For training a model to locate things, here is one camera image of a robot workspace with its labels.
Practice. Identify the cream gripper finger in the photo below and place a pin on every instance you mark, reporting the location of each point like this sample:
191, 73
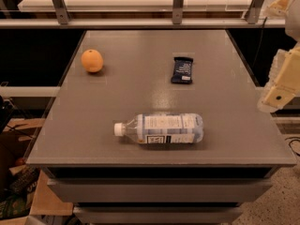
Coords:
284, 81
278, 8

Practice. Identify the dark blue rxbar wrapper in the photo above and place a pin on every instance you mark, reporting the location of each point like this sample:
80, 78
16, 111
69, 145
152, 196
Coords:
182, 70

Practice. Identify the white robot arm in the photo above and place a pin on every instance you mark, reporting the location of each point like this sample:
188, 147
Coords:
292, 21

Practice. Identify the clear blue-label plastic bottle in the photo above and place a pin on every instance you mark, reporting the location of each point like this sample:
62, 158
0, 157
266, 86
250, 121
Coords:
165, 128

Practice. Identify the grey drawer cabinet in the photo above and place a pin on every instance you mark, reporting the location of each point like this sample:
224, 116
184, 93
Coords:
112, 180

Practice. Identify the orange fruit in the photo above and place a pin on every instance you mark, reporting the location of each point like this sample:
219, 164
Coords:
92, 61

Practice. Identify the cardboard box with clutter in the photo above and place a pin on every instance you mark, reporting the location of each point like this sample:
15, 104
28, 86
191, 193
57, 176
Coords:
25, 197

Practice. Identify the metal frame rail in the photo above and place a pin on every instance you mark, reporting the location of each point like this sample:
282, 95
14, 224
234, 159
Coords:
131, 14

